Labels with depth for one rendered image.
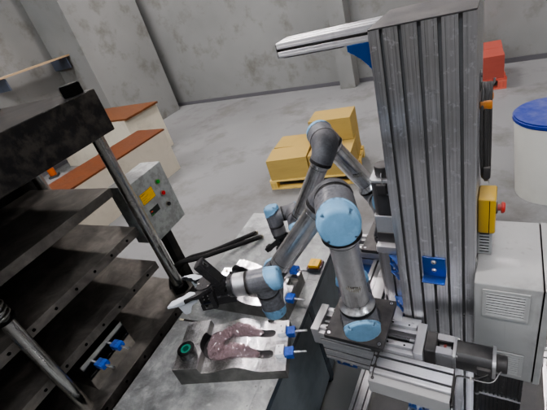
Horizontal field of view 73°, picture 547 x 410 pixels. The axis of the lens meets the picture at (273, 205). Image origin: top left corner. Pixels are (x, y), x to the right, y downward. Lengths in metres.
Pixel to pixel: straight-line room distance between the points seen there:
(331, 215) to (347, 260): 0.18
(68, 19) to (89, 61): 0.79
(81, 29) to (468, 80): 8.34
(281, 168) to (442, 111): 3.49
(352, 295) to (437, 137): 0.51
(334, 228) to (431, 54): 0.49
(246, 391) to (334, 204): 1.03
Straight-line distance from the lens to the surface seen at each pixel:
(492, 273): 1.41
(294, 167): 4.43
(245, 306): 1.96
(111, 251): 2.06
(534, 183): 3.78
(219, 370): 1.75
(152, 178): 2.31
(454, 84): 1.07
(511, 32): 7.46
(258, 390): 1.74
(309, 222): 1.16
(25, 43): 9.56
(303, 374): 2.14
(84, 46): 8.88
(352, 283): 1.14
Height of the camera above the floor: 2.21
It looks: 30 degrees down
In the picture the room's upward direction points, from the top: 18 degrees counter-clockwise
